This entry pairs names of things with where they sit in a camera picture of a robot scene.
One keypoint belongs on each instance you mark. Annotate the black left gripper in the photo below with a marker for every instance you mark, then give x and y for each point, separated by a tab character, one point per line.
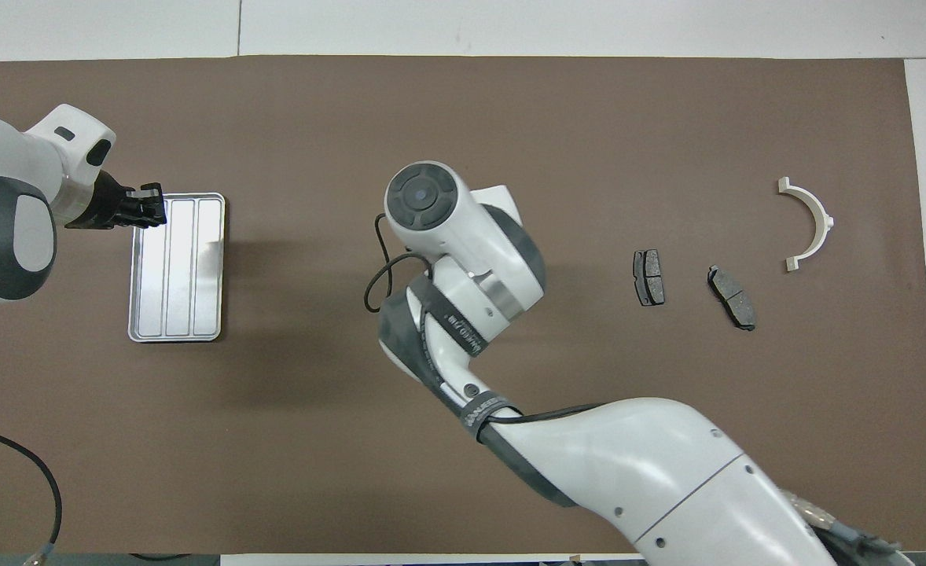
109	208

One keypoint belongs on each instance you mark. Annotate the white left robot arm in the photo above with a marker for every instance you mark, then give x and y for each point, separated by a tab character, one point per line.
7	236

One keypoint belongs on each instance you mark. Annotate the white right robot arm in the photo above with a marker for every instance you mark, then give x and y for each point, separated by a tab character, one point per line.
628	464

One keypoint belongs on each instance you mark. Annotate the silver metal tray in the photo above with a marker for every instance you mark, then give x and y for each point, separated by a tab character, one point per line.
180	275

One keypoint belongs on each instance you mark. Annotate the brown table mat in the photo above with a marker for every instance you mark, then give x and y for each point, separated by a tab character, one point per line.
463	118

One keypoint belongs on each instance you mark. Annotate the dark rectangular brake pad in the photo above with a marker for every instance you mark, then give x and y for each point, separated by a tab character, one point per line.
649	279

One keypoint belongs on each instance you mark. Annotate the dark curved brake pad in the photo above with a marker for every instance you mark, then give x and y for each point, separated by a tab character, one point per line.
734	299

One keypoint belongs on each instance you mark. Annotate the white curved plastic bracket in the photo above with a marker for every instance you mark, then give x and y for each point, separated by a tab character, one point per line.
818	212

